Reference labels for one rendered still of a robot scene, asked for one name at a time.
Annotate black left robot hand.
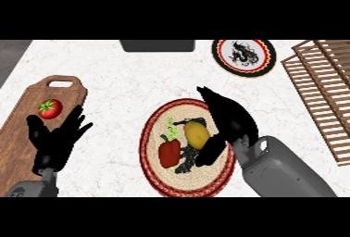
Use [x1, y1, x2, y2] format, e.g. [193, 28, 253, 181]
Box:
[26, 105, 95, 177]

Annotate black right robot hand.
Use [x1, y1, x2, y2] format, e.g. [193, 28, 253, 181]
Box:
[194, 85, 261, 168]

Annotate yellow lemon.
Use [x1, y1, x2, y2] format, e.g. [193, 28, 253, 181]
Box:
[184, 120, 212, 150]

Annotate brown wooden tiered shelf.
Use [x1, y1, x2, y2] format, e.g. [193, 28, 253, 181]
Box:
[281, 39, 350, 168]

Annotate round woven red-rimmed placemat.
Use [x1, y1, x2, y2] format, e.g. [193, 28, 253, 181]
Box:
[139, 97, 238, 198]

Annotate brown wooden cutting board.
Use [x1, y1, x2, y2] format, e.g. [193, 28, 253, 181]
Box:
[0, 74, 89, 198]

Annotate red tomato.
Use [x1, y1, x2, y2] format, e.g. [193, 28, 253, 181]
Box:
[38, 98, 66, 120]

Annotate red bell pepper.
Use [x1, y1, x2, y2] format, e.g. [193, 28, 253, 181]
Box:
[157, 133, 184, 169]

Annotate round plate with dragon print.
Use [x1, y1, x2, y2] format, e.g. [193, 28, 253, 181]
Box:
[212, 39, 278, 79]

